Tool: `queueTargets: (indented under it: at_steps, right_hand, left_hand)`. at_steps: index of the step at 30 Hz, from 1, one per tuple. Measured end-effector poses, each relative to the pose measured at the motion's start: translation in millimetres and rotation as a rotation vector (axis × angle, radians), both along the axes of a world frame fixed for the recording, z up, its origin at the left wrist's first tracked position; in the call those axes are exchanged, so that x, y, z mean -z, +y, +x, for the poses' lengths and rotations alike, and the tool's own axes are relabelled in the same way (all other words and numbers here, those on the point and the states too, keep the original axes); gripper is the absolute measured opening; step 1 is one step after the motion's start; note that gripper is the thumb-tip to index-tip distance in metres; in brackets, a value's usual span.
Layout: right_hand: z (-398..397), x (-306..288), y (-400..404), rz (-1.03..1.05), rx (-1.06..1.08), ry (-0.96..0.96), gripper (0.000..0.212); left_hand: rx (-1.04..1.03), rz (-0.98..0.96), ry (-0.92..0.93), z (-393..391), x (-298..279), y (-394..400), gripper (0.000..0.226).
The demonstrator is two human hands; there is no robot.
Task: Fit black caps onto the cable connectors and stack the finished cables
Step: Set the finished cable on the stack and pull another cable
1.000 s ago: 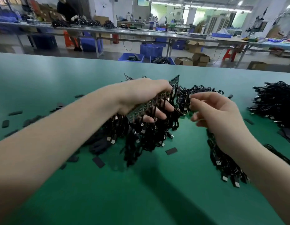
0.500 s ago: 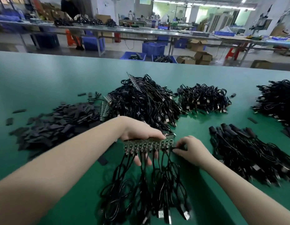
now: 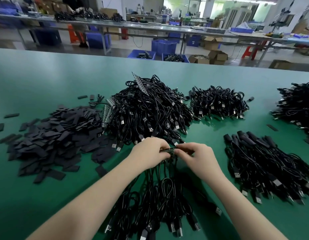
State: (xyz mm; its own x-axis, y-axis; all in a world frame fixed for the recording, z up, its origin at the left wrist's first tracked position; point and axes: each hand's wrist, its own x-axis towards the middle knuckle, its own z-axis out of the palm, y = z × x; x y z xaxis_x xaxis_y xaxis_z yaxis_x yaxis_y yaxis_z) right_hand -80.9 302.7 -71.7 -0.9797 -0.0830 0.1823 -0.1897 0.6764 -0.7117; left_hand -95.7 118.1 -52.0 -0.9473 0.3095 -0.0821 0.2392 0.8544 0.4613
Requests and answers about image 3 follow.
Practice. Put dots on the person's left fingers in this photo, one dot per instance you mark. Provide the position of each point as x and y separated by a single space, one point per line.
161 147

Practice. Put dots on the person's right fingers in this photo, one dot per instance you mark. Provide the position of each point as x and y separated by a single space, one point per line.
185 149

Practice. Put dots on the long grey work table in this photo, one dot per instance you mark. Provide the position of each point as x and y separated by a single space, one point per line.
134 26

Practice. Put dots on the large blue plastic crate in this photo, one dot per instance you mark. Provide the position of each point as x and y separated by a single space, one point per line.
164 46

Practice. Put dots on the white plastic bottle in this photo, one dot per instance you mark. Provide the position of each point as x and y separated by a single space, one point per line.
167 19

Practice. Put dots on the circuit board panel strip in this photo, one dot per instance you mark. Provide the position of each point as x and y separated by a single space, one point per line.
140 83
108 112

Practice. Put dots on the open cardboard box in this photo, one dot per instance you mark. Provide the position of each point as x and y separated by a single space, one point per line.
280 64
199 59
218 57
212 42

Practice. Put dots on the red plastic stool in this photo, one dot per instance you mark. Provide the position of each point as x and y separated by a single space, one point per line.
249 52

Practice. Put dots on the blue crate with black parts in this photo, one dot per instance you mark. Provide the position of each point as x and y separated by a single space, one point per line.
140 55
175 58

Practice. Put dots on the person's right forearm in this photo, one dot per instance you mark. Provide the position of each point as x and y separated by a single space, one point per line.
241 209

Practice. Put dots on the shallow blue plastic tray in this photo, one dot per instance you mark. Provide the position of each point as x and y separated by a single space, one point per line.
241 29

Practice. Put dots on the orange plastic stool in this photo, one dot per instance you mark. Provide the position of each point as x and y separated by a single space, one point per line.
75 34

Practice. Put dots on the person's left hand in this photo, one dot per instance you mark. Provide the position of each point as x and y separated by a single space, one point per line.
144 153

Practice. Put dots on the person's right hand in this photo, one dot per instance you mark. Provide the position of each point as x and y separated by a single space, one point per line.
202 162

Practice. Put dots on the pile of black flat sleeves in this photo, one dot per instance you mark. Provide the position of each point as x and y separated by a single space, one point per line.
57 139

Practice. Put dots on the small green circuit board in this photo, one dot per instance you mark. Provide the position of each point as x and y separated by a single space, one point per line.
172 149

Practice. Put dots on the person's left forearm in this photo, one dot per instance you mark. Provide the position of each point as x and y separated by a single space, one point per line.
87 199

